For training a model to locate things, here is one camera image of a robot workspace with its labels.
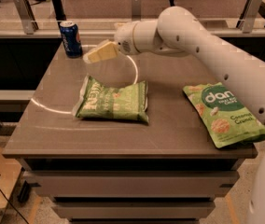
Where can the centre metal rail bracket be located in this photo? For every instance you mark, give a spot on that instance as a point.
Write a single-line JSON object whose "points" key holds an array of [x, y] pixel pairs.
{"points": [[136, 10]]}

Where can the green snack bag centre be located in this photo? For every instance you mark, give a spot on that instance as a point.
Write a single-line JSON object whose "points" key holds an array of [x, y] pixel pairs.
{"points": [[96, 101]]}

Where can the blue pepsi can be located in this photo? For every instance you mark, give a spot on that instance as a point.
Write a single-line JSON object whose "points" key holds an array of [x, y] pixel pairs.
{"points": [[71, 39]]}

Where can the metal rail bracket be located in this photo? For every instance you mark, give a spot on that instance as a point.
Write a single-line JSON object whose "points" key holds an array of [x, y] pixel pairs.
{"points": [[26, 15], [250, 13], [136, 10]]}

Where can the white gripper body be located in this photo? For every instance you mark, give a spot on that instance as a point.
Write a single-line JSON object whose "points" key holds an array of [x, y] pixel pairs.
{"points": [[124, 37]]}

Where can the horizontal metal rail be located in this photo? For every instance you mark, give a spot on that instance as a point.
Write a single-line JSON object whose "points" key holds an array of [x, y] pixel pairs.
{"points": [[110, 33]]}

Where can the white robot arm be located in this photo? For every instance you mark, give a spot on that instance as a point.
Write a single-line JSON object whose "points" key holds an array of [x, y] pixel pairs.
{"points": [[176, 31]]}

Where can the green dang chips bag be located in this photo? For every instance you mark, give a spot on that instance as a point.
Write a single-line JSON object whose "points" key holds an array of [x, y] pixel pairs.
{"points": [[227, 120]]}

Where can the left metal rail bracket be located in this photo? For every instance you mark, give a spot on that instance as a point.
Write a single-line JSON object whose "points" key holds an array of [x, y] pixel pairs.
{"points": [[26, 15]]}

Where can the right metal rail bracket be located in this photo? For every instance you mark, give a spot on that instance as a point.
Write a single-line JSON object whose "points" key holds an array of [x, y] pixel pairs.
{"points": [[250, 13]]}

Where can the grey drawer cabinet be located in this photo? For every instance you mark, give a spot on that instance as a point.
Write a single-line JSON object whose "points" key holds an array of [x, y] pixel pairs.
{"points": [[132, 197]]}

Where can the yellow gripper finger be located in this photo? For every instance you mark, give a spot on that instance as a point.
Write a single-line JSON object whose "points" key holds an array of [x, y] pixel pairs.
{"points": [[103, 51]]}

